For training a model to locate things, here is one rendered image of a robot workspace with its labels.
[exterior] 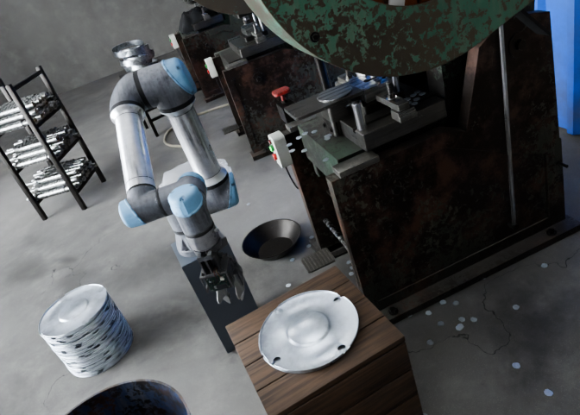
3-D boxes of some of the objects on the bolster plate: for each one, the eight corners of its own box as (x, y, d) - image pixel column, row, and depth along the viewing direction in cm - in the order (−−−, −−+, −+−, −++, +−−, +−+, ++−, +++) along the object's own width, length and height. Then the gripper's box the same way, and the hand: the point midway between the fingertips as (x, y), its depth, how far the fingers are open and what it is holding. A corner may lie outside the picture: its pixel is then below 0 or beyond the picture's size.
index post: (360, 131, 152) (353, 103, 147) (356, 128, 154) (349, 101, 150) (368, 128, 152) (362, 100, 147) (363, 125, 155) (357, 97, 150)
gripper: (182, 260, 114) (214, 323, 125) (223, 250, 113) (253, 314, 123) (188, 239, 122) (218, 299, 132) (228, 229, 120) (255, 291, 131)
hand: (235, 295), depth 129 cm, fingers closed
